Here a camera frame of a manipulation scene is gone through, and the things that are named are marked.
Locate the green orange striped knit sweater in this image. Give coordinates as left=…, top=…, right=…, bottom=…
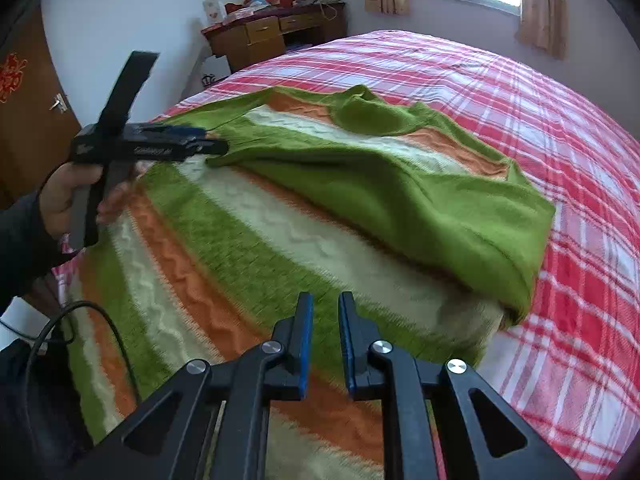
left=61, top=86, right=555, bottom=479

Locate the dark sleeve left forearm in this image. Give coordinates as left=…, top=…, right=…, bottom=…
left=0, top=192, right=76, bottom=313

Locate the person's left hand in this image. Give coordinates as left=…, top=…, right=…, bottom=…
left=38, top=159, right=151, bottom=241

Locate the brown wooden door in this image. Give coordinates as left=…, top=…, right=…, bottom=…
left=0, top=8, right=80, bottom=209

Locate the white paper shopping bag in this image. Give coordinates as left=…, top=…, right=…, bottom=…
left=193, top=55, right=231, bottom=91

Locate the red white plaid bedspread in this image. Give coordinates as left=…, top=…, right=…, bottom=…
left=49, top=28, right=640, bottom=480

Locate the brown wooden desk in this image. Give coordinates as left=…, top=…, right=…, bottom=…
left=201, top=0, right=347, bottom=73

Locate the beige right curtain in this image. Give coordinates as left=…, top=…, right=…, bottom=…
left=516, top=0, right=567, bottom=60

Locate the black cable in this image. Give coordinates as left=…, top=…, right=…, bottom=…
left=22, top=299, right=144, bottom=406

